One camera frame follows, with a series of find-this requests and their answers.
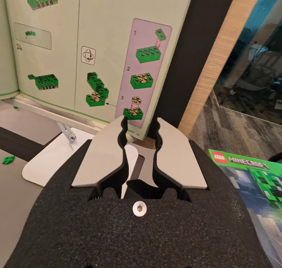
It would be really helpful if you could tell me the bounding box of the black partition with wooden edge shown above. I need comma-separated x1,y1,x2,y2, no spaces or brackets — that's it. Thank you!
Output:
146,0,265,150

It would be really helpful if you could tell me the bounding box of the black office chair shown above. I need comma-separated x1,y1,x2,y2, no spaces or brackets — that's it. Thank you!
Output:
229,44,282,112

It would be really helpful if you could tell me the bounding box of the green toy set box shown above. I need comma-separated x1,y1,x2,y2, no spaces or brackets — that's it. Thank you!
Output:
206,149,282,264

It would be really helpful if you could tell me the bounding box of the white book stand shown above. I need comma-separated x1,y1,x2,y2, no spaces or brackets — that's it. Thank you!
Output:
0,97,138,187

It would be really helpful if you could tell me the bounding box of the grey desk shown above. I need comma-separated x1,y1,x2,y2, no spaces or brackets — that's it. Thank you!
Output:
0,101,282,268

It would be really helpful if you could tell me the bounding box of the pale green instruction booklet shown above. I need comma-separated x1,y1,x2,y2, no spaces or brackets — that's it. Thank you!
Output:
0,0,196,141

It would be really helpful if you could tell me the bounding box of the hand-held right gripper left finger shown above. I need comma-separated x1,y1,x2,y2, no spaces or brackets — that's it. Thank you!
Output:
72,115,129,188

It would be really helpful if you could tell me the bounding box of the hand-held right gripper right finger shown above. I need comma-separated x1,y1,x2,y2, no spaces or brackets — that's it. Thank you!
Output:
152,117,208,190

